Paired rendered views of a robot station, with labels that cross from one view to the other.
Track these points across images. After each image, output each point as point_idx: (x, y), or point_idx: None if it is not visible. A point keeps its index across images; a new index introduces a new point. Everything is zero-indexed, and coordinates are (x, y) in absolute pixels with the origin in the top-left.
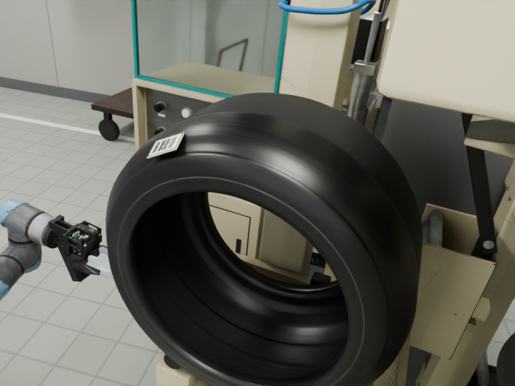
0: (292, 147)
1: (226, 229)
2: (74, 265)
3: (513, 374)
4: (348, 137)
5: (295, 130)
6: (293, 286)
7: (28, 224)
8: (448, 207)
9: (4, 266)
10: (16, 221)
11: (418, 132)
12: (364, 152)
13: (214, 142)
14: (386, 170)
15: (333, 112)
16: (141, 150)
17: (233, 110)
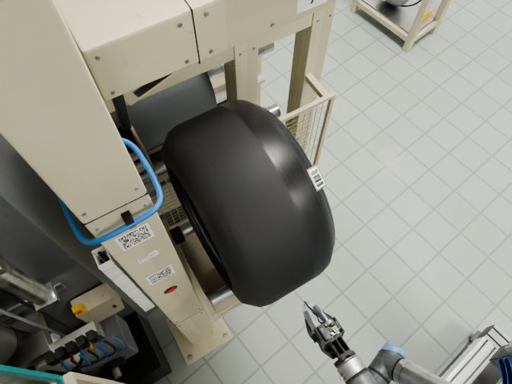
0: (268, 118)
1: None
2: (336, 324)
3: None
4: (218, 123)
5: (257, 124)
6: (200, 237)
7: (366, 369)
8: (45, 195)
9: (382, 362)
10: (374, 379)
11: (30, 202)
12: (215, 117)
13: (298, 150)
14: (203, 116)
15: (203, 142)
16: (321, 206)
17: (271, 164)
